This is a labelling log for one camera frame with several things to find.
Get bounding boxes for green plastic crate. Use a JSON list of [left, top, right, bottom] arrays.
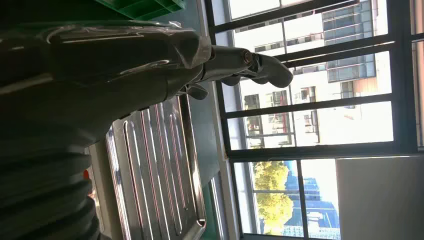
[[94, 0, 186, 21]]

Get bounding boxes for steel scale tray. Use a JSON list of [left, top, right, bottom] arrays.
[[105, 95, 207, 240]]

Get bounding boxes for dark window frame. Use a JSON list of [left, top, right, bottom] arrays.
[[203, 0, 424, 240]]

